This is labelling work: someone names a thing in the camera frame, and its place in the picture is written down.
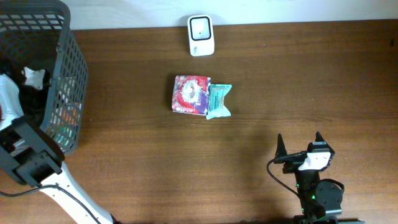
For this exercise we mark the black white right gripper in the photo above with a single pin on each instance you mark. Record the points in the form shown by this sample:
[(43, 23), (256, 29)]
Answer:
[(293, 162)]

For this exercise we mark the mint green wipes pack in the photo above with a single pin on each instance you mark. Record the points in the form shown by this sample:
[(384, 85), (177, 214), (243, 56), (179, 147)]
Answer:
[(217, 96)]

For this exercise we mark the red purple tissue pack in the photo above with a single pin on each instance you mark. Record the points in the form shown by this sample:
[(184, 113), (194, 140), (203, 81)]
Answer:
[(191, 94)]

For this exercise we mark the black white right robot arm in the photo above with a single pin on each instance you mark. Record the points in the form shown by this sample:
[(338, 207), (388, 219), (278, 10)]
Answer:
[(320, 199)]

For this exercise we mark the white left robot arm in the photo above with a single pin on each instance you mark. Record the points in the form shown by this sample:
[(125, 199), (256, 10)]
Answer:
[(31, 157)]

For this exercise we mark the white barcode scanner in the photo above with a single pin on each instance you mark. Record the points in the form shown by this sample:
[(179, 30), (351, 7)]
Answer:
[(200, 35)]

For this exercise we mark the grey plastic basket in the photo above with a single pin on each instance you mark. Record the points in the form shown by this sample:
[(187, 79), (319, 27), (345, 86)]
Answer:
[(37, 35)]

